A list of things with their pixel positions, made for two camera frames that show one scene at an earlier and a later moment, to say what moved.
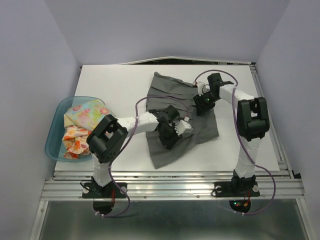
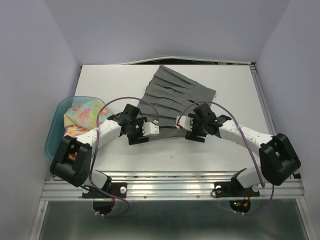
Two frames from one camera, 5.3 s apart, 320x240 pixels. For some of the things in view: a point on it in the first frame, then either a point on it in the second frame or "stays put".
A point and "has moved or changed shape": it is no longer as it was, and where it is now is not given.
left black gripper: (168, 142) -> (133, 140)
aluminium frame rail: (67, 185) stays put
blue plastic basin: (54, 146) stays put
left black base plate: (112, 190) stays put
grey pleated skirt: (163, 91) has moved or changed shape
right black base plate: (225, 189) stays put
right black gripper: (199, 100) -> (192, 135)
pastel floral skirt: (88, 114) stays put
